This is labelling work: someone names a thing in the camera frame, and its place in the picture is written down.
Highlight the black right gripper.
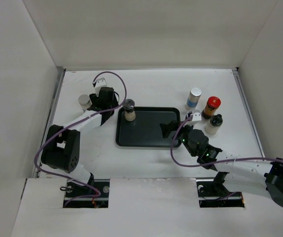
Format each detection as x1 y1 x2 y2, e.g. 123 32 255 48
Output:
160 120 197 157

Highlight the clear lid pepper grinder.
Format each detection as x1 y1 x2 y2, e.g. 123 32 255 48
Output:
123 99 136 122

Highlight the silver lid white shaker bottle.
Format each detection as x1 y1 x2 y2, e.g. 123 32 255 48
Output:
78 94 92 112

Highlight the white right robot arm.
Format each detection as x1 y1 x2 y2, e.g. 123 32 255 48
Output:
160 120 283 208

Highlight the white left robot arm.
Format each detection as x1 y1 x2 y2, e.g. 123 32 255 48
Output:
41 86 118 197

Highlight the black rectangular tray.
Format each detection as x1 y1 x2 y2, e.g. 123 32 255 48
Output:
115 107 180 148

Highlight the small white red label jar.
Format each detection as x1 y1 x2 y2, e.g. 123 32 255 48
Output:
185 111 193 121

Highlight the silver lid blue label bottle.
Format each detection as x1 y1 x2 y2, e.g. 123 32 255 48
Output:
185 87 202 111

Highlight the black cap white bottle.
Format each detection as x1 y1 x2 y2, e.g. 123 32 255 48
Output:
205 114 223 135

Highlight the red lid orange sauce jar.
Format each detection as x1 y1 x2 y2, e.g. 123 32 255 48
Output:
202 96 221 119

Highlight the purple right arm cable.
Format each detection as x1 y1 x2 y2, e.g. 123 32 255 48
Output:
170 116 283 171

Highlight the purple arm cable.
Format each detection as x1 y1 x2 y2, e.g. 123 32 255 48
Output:
34 71 129 207
170 116 283 171

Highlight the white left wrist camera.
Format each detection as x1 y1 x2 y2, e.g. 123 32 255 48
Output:
92 78 107 97

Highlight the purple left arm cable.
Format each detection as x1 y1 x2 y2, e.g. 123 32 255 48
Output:
34 71 129 207

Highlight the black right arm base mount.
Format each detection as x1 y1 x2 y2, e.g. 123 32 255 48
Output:
196 172 245 208

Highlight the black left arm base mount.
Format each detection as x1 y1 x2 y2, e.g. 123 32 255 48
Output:
60 173 110 208

